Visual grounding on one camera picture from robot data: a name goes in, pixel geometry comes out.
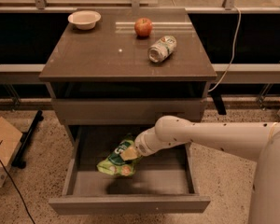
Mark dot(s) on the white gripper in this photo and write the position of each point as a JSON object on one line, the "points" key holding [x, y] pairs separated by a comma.
{"points": [[142, 146]]}

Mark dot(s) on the green rice chip bag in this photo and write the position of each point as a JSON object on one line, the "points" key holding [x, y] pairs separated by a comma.
{"points": [[114, 164]]}

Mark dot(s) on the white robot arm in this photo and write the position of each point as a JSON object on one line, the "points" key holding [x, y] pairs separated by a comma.
{"points": [[256, 141]]}

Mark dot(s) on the open grey middle drawer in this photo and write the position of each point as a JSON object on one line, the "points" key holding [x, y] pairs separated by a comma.
{"points": [[162, 183]]}

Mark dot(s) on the closed grey upper drawer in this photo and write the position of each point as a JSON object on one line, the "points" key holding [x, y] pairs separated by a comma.
{"points": [[121, 112]]}

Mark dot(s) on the grey drawer cabinet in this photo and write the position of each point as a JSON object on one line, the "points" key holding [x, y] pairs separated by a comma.
{"points": [[110, 62]]}

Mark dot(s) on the black stand leg right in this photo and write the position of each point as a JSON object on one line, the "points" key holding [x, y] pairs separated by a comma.
{"points": [[219, 104]]}

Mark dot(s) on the black stand leg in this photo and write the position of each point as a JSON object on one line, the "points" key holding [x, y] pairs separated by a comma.
{"points": [[219, 104], [25, 141]]}

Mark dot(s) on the green soda can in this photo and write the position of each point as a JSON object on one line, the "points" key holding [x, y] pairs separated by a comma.
{"points": [[162, 49]]}

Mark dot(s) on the black stand leg left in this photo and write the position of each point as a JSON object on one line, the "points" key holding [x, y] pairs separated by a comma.
{"points": [[25, 141]]}

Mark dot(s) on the cardboard box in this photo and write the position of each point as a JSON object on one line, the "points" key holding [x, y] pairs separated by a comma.
{"points": [[10, 138]]}

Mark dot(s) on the red apple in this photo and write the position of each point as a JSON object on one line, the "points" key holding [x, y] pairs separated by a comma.
{"points": [[143, 27]]}

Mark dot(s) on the white paper bowl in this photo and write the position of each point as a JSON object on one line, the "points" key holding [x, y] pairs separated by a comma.
{"points": [[84, 19]]}

